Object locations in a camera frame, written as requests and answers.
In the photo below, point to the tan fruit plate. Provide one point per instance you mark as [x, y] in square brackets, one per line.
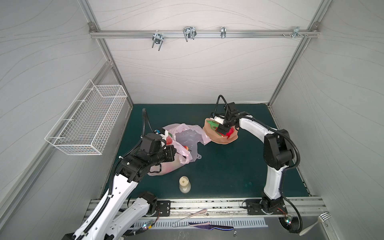
[210, 128]

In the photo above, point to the red dragon fruit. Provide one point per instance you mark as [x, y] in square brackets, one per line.
[223, 131]

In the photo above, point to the right silver fork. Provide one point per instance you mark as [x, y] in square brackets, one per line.
[321, 219]

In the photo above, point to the metal hook clamp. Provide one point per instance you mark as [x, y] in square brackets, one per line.
[189, 33]
[157, 39]

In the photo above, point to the purple handled knife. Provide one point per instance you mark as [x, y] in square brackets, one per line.
[209, 226]

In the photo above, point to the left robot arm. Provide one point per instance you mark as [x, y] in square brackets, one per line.
[106, 222]

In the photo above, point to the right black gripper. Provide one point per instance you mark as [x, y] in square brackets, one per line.
[225, 129]

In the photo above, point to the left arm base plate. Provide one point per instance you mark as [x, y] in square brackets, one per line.
[160, 208]

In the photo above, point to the pink clear tongs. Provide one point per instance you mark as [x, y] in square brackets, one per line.
[203, 211]

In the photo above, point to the right metal bracket clamp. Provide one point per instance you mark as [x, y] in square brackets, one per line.
[295, 34]

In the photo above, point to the middle metal hook clamp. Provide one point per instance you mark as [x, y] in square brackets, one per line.
[189, 33]

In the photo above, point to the small metal ring clamp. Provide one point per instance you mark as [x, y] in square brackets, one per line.
[223, 32]

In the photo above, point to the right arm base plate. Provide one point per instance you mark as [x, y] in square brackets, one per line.
[264, 206]

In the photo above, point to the left metal hook clamp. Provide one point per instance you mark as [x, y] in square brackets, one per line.
[157, 39]

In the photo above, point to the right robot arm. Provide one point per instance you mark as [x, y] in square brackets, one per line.
[280, 154]

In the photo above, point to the small beige bottle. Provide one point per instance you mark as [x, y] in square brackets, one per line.
[184, 185]

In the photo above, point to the pink plastic bag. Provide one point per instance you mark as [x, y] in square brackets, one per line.
[182, 135]

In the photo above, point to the white wire basket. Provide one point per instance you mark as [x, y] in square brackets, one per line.
[86, 125]

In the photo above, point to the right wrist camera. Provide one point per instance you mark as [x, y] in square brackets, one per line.
[219, 119]

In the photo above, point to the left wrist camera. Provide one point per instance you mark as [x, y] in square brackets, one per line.
[165, 135]

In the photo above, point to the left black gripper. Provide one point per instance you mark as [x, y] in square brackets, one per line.
[170, 152]

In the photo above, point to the metal crossbar rail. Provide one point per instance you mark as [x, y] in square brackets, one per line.
[201, 34]

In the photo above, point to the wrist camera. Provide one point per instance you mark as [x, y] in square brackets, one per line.
[219, 119]
[165, 135]

